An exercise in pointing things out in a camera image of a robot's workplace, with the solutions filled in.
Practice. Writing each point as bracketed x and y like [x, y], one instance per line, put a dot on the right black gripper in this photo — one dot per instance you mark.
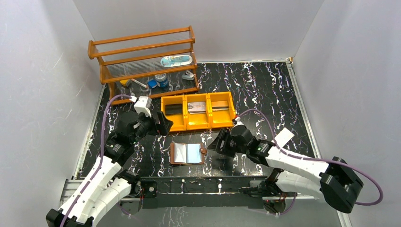
[224, 141]

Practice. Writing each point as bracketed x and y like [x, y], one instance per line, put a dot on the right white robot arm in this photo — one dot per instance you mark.
[332, 182]

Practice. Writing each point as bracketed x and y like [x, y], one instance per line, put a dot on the wooden shelf rack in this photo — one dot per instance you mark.
[139, 56]

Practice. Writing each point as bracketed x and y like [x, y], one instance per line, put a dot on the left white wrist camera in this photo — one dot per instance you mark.
[142, 104]

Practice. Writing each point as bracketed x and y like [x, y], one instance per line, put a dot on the brown striped card in bin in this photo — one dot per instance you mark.
[219, 105]

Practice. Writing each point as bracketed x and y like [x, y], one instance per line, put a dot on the brown leather card holder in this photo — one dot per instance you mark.
[187, 153]

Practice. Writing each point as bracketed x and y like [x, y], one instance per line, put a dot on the yellow three-compartment bin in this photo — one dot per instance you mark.
[208, 120]

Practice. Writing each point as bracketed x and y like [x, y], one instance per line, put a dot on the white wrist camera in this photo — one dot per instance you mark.
[142, 104]
[237, 122]

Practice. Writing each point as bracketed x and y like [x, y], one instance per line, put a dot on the small blue box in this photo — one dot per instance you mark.
[152, 84]

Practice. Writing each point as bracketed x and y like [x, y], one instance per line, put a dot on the light grey credit card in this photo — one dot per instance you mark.
[197, 107]

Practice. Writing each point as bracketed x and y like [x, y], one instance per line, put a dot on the white marker pen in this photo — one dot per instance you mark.
[139, 83]

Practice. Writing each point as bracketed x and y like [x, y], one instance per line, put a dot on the oval blue packaged item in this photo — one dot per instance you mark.
[176, 60]

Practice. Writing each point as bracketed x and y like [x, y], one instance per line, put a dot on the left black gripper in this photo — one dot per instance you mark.
[157, 122]

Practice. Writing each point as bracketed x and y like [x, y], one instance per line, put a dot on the blue lidded jar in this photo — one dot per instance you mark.
[161, 80]

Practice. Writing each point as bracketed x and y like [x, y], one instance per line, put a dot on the black VIP credit card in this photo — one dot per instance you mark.
[173, 109]

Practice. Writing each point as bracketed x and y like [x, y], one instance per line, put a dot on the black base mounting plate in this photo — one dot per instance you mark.
[221, 191]

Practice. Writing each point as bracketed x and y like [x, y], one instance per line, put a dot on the yellow sponge block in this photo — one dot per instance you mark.
[125, 83]

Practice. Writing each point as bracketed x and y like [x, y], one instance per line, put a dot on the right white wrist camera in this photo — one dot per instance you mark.
[237, 122]

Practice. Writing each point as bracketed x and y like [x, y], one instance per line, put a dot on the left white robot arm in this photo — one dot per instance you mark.
[107, 183]

